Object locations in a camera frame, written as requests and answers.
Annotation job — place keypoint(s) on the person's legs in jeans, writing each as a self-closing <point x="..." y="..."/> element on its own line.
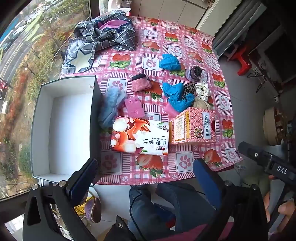
<point x="161" y="204"/>

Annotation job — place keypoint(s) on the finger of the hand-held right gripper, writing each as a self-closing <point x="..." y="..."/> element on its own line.
<point x="252" y="153"/>

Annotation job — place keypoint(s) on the light blue fluffy cloth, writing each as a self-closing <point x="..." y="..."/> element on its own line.
<point x="111" y="106"/>

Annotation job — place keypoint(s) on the beige cloth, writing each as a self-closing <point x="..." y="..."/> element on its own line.
<point x="202" y="103"/>

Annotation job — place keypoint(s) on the red plastic stool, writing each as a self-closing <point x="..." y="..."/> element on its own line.
<point x="241" y="60"/>

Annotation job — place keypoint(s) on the blue crumpled sock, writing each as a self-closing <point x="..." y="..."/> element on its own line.
<point x="170" y="62"/>

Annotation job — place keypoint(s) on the denim cloth with star patch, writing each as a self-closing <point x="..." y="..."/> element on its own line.
<point x="78" y="58"/>

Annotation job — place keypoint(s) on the purple slipper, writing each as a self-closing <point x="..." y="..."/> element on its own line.
<point x="93" y="209"/>

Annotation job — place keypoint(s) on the bright blue sock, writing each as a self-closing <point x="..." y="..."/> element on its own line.
<point x="177" y="97"/>

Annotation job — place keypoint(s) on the purple striped knitted sock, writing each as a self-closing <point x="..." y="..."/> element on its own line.
<point x="193" y="73"/>

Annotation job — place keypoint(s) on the black metal stand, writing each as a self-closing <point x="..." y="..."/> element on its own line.
<point x="260" y="77"/>

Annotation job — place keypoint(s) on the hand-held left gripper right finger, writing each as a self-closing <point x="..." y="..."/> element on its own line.
<point x="203" y="176"/>

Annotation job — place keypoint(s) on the dark grey checked cloth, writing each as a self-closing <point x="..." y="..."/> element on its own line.
<point x="115" y="37"/>

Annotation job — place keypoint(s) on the purple pink cloth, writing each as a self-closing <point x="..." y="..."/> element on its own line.
<point x="111" y="25"/>

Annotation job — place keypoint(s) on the leopard print scrunchie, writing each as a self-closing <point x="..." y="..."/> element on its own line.
<point x="189" y="89"/>

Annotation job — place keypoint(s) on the white polka dot cloth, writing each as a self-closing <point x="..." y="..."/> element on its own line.
<point x="203" y="90"/>

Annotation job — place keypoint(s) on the white cabinet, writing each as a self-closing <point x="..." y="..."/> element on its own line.
<point x="208" y="14"/>

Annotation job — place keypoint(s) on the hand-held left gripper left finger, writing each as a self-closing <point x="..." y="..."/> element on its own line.
<point x="84" y="178"/>

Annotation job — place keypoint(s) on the white cardboard box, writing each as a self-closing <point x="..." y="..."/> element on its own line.
<point x="69" y="129"/>

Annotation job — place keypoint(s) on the orange white tissue packet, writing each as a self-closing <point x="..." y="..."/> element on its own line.
<point x="136" y="136"/>

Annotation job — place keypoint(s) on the pink patterned cardboard box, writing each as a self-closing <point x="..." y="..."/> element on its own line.
<point x="194" y="125"/>

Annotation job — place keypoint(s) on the pink strawberry print tablecloth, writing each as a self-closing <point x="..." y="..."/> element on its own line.
<point x="143" y="62"/>

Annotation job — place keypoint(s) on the pink sponge with holes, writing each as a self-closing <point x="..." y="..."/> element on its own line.
<point x="134" y="107"/>

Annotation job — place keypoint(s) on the pink knitted sock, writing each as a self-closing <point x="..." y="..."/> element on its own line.
<point x="140" y="83"/>

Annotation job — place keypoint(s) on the person's right hand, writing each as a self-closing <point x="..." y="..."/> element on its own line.
<point x="286" y="208"/>

